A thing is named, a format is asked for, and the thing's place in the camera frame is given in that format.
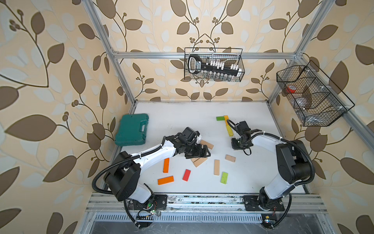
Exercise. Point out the wire basket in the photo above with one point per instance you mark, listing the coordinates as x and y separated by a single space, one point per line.
318 101
216 51

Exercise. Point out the yellow block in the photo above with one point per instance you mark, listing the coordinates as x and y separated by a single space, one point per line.
230 131

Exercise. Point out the back wire basket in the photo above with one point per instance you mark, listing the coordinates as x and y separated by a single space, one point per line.
216 51

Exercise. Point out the orange block lower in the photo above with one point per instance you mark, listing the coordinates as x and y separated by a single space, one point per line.
165 180

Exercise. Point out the red tape roll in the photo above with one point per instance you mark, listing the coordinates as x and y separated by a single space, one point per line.
291 89

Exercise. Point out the green plastic tool case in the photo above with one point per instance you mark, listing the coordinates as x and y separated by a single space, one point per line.
132 130

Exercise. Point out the black socket holder tool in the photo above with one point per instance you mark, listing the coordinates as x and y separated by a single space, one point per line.
200 64

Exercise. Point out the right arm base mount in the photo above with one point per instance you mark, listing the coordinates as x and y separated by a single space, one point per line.
262 203

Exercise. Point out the orange block upright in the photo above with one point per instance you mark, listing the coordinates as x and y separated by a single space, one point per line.
166 166

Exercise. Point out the wooden block upright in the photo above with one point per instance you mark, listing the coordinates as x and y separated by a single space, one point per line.
216 167

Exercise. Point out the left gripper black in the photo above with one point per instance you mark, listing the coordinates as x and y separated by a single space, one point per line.
198 154

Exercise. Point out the red block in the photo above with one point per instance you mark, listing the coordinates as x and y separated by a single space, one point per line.
186 175

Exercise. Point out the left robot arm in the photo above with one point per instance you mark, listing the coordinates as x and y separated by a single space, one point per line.
121 178

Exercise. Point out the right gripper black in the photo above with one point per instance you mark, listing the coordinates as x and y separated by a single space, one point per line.
234 146

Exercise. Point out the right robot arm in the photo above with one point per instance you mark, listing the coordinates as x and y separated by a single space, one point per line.
294 165

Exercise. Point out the right wire basket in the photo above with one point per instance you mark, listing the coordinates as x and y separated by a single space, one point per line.
318 101

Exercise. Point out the light green block lower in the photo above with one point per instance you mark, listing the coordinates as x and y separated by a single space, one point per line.
224 178

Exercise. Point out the orange-yellow block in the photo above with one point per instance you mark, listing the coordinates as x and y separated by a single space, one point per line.
226 120

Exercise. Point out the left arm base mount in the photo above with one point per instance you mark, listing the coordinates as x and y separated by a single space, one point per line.
155 202

